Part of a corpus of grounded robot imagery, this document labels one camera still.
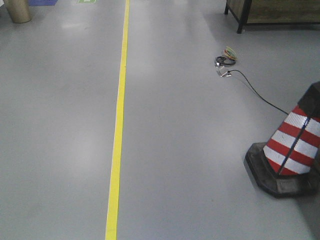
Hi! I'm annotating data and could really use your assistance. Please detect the beige cardboard cylinder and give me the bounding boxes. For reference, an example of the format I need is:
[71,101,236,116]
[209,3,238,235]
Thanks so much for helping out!
[3,0,32,24]

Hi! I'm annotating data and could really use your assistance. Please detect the red white traffic cone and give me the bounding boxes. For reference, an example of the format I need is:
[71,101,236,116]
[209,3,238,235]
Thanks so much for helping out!
[245,82,320,198]

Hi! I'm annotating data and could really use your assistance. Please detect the black floor cable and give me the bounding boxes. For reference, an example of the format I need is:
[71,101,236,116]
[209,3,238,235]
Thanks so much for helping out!
[228,69,290,116]

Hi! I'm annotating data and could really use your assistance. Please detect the coiled coloured wires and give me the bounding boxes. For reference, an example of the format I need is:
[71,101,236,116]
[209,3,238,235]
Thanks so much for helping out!
[215,45,238,67]

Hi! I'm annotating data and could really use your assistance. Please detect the yellow floor line tape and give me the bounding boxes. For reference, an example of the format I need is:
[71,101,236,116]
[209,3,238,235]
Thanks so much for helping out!
[105,0,131,240]

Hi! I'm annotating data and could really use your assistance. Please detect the silver floor socket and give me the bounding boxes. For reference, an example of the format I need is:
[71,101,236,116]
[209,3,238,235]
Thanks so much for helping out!
[216,66,232,77]

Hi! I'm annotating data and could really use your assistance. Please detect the green footprint floor sticker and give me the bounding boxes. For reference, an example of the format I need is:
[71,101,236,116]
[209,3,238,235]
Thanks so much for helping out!
[77,0,97,4]

